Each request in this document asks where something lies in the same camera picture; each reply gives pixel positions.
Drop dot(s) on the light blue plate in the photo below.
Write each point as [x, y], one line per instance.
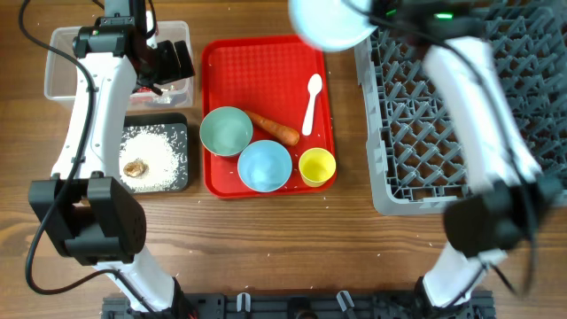
[330, 25]

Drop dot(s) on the brown food scrap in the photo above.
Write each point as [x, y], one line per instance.
[135, 168]

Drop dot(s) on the yellow cup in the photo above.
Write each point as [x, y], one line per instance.
[317, 166]

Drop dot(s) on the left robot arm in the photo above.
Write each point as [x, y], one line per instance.
[83, 209]

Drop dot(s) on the light blue bowl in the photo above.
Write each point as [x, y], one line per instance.
[264, 166]

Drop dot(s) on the red serving tray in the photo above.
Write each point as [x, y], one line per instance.
[268, 76]

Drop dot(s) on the clear plastic bin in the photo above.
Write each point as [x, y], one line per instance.
[60, 78]

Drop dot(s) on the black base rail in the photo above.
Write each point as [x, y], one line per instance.
[393, 304]

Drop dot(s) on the orange carrot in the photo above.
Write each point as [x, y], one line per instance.
[286, 135]

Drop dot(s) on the white tissue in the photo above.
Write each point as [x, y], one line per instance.
[166, 98]

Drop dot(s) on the white rice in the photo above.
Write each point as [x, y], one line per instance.
[163, 148]

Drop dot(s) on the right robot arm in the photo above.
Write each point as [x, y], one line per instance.
[510, 194]

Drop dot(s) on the red snack wrapper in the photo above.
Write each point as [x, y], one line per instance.
[170, 90]

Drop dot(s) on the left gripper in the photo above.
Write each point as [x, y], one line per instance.
[171, 71]

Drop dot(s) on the grey dishwasher rack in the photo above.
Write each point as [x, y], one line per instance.
[415, 161]

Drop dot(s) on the green bowl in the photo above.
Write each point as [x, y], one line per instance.
[226, 131]

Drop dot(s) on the black waste tray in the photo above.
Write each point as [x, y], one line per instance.
[103, 144]

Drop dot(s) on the white plastic spoon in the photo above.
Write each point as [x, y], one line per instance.
[314, 87]

